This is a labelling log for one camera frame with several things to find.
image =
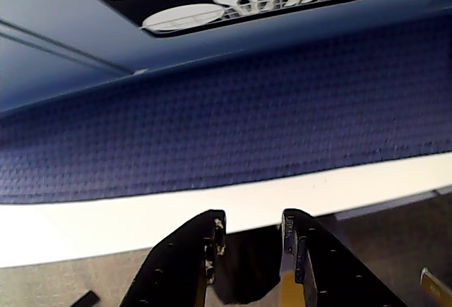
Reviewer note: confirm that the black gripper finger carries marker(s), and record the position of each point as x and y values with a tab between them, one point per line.
328	271
176	268

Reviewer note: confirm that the black flat strip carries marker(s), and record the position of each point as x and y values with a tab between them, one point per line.
86	300

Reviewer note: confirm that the dark blue textured mat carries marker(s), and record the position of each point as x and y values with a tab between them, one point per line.
226	127

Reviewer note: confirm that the blue toy kitchen unit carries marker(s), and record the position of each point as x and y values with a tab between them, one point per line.
70	88

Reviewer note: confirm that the tan metal bracket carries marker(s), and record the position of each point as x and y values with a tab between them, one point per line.
436	287

